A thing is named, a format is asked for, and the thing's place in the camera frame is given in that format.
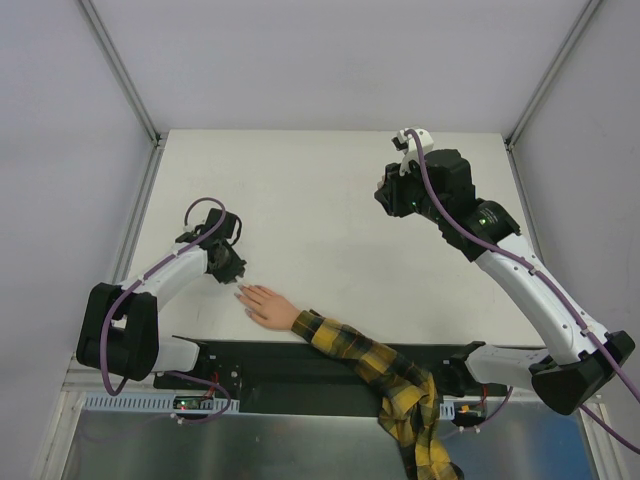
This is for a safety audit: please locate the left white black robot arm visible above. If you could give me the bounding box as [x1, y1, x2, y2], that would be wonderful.
[75, 208, 246, 389]

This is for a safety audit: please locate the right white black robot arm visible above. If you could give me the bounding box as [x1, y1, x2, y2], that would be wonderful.
[374, 149, 635, 415]

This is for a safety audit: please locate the mannequin hand with painted nails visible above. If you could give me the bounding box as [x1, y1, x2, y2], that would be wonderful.
[235, 285, 301, 331]

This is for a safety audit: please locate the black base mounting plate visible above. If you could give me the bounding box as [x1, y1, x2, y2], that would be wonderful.
[149, 337, 561, 415]

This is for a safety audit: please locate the left control board green led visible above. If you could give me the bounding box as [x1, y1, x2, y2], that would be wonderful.
[173, 396, 214, 411]

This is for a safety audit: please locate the yellow black plaid shirt sleeve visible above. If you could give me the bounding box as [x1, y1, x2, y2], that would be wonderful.
[292, 310, 464, 479]

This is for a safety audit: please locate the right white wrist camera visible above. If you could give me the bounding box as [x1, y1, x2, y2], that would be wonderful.
[392, 127, 434, 176]

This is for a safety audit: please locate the right aluminium frame post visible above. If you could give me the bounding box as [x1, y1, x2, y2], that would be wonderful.
[504, 0, 605, 152]

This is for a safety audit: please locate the aluminium frame post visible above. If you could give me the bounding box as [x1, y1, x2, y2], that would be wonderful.
[75, 0, 163, 146]
[504, 0, 605, 152]

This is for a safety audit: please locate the white slotted cable duct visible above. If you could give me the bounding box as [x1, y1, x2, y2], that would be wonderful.
[84, 393, 240, 415]

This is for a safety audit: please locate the left aluminium frame post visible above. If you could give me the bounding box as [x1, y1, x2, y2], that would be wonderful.
[75, 0, 163, 146]

